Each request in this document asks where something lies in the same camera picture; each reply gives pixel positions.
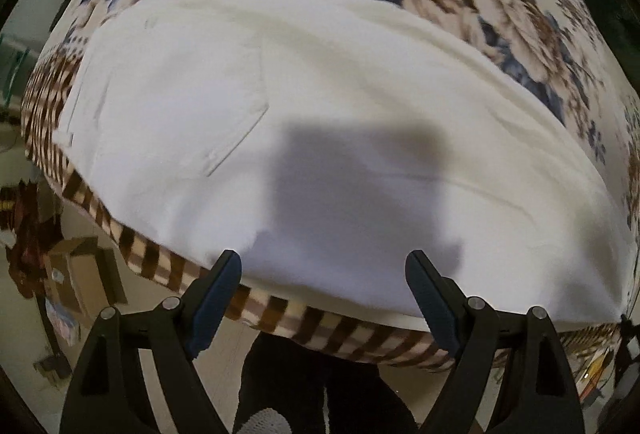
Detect white pants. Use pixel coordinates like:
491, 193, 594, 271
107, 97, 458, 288
52, 0, 634, 328

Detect brown cardboard box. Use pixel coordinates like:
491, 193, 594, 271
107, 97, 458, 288
46, 237, 128, 321

